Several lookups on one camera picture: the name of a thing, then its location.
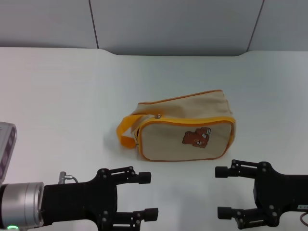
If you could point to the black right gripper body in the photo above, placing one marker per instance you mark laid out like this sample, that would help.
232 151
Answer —
281 192

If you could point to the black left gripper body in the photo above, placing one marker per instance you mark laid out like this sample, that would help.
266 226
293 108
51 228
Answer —
77 202

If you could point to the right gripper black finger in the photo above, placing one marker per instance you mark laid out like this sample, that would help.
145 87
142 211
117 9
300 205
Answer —
237 169
240 214

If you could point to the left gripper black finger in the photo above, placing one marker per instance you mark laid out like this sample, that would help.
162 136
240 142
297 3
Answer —
130 175
130 217

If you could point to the beige food bag orange trim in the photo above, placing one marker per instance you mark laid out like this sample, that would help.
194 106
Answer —
168 142

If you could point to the white and silver left arm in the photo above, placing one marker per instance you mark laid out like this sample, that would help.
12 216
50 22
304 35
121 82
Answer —
21 204

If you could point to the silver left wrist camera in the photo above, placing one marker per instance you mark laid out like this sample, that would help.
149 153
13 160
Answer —
6 149

